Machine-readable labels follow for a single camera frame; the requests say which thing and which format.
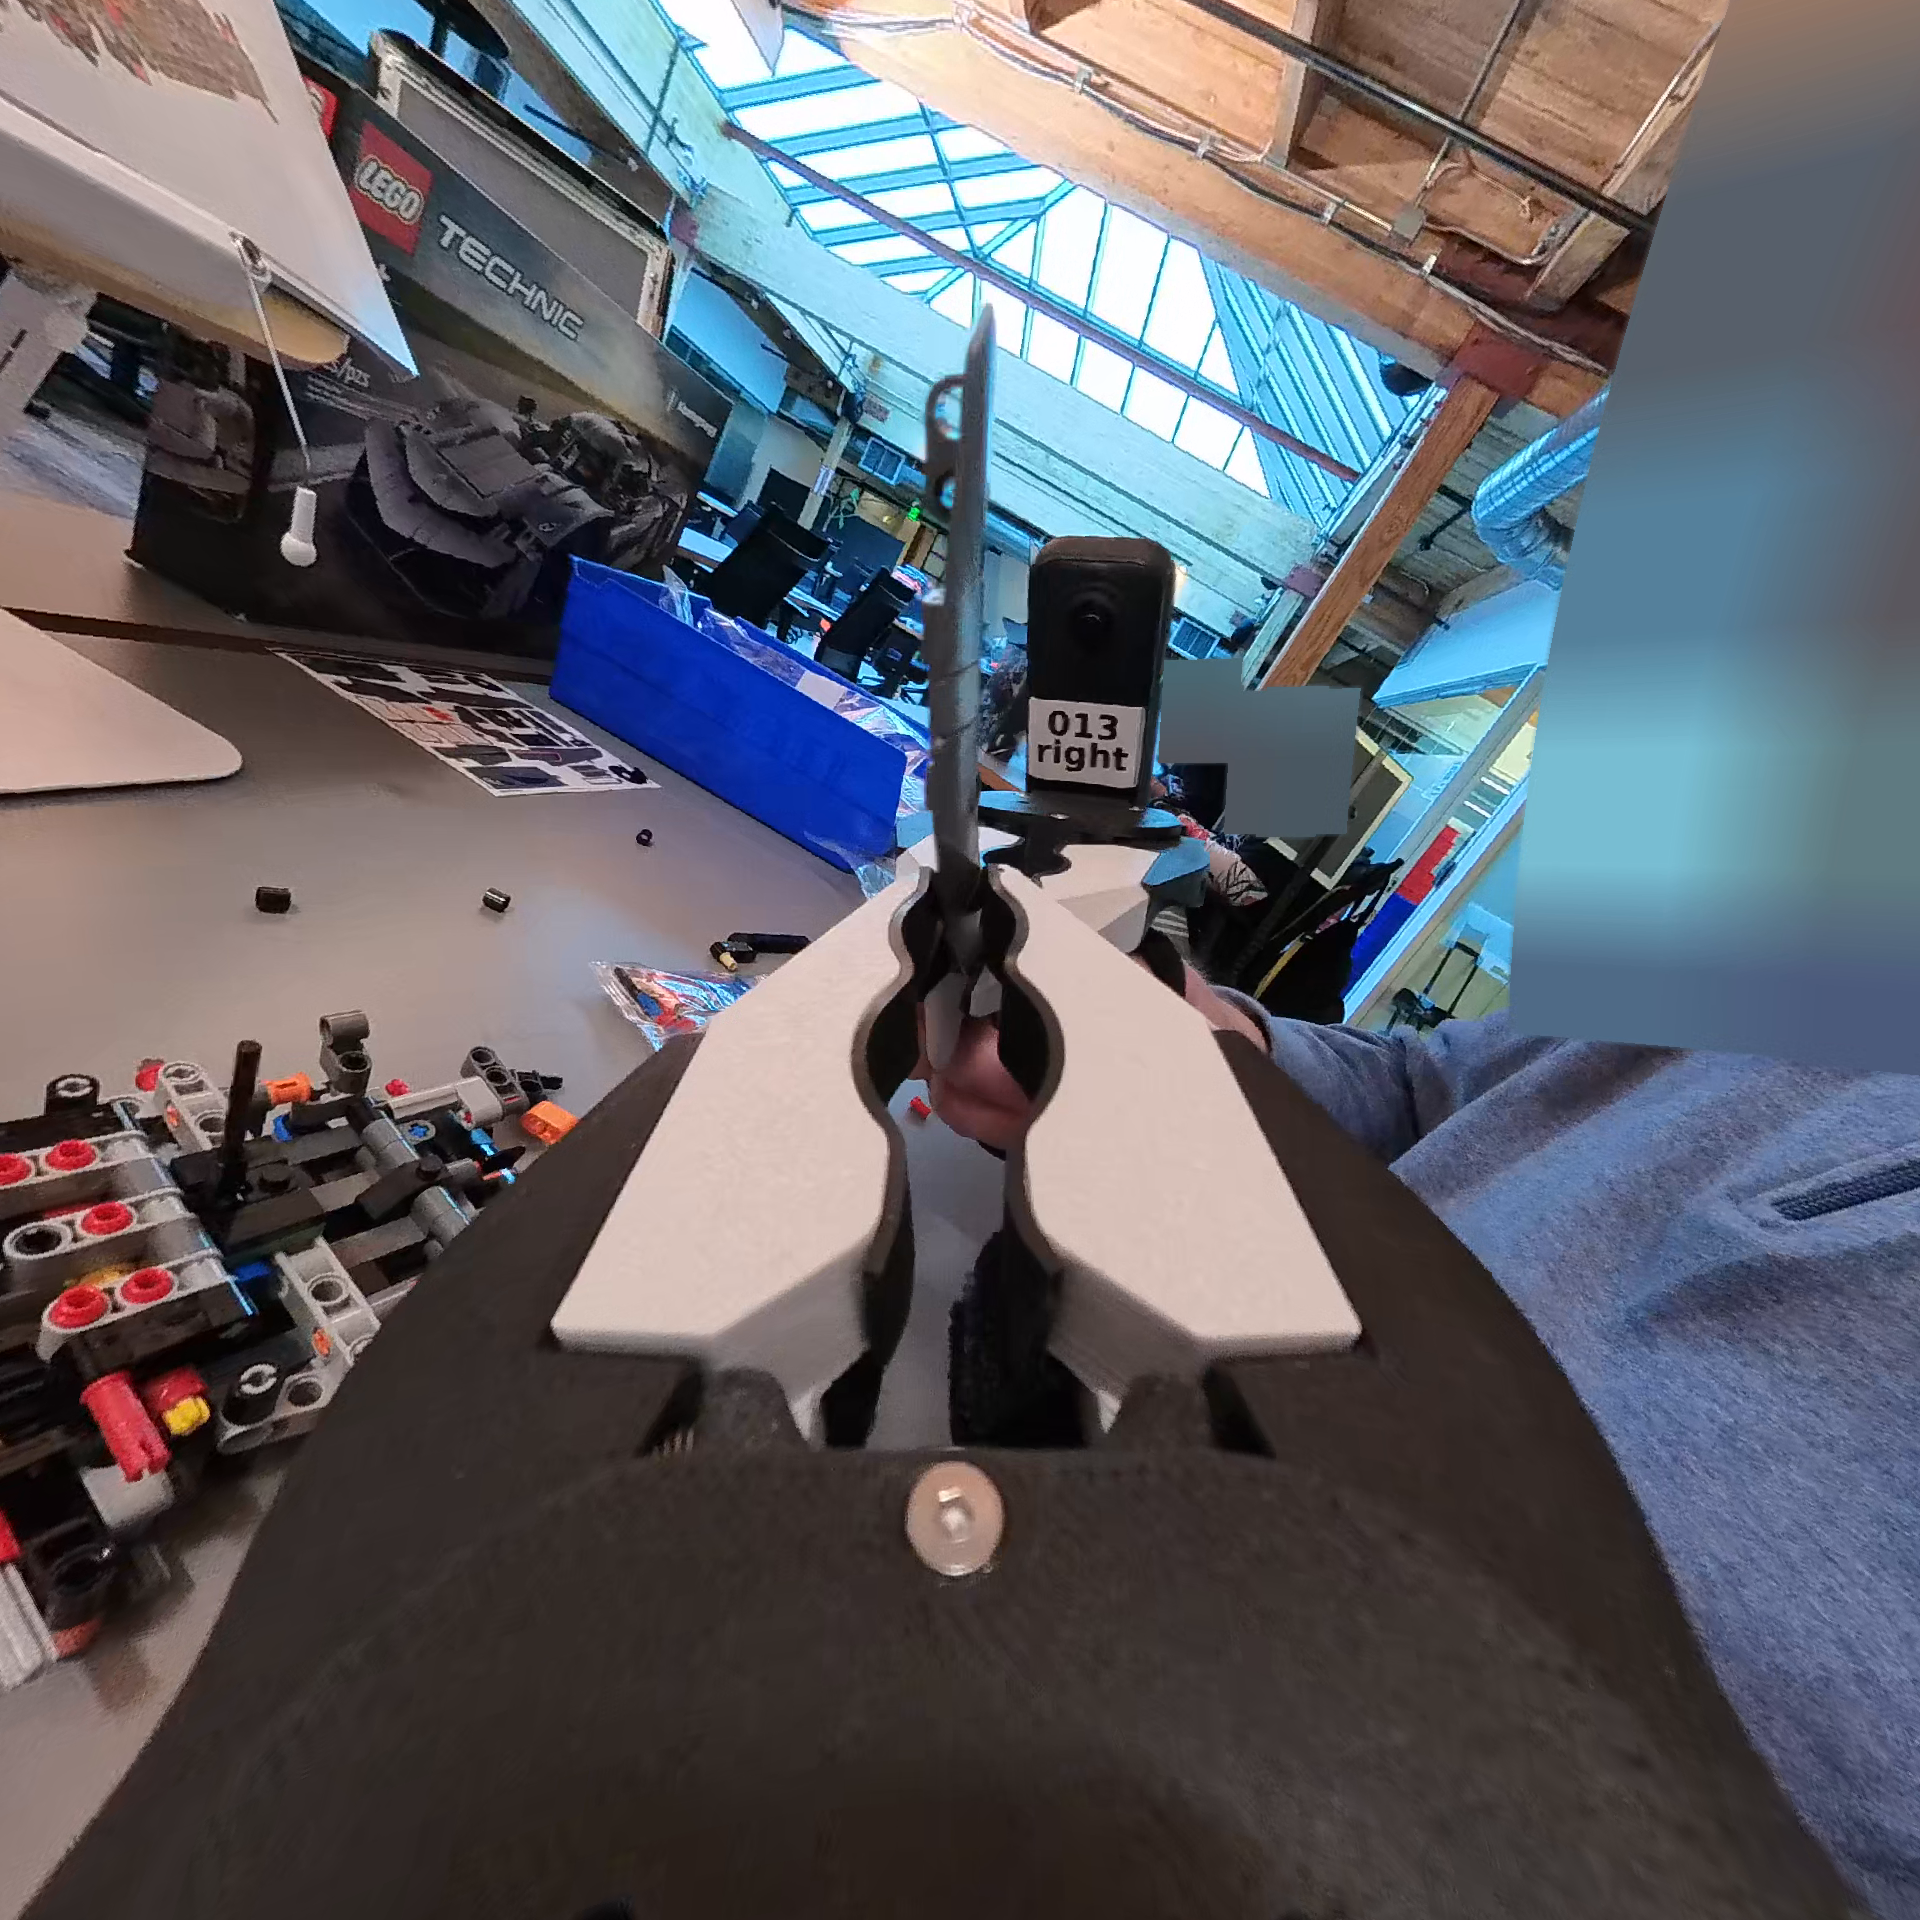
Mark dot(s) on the grey lego panel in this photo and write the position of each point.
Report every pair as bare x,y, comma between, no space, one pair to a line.
959,601

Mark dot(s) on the blue storage bin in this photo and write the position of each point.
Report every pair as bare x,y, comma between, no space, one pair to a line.
719,720

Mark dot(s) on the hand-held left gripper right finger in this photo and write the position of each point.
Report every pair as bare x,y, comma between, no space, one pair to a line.
1184,1185

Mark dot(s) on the sticker sheet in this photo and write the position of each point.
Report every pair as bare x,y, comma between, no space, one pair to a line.
465,728

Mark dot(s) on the small clear bag lego pins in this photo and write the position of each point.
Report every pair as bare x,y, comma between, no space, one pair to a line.
677,996

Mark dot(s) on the lego car chassis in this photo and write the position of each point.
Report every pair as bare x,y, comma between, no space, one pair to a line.
180,1273

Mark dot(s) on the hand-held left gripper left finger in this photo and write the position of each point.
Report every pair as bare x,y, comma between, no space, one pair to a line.
734,1185

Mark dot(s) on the black lego set box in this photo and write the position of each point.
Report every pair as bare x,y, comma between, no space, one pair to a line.
495,451

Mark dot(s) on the black lego rack assembly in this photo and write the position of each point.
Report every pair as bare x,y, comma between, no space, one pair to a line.
766,944

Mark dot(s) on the white instruction booklet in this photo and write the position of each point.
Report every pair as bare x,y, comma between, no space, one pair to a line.
225,225

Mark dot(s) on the paper booklet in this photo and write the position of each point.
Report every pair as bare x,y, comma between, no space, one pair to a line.
120,44

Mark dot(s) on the orange lego connector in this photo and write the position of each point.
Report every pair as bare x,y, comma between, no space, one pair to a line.
550,1119

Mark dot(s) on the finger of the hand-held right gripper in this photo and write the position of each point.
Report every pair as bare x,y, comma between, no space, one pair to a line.
1109,906
917,868

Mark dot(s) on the person's right hand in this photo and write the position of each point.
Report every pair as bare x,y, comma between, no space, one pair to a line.
982,1089

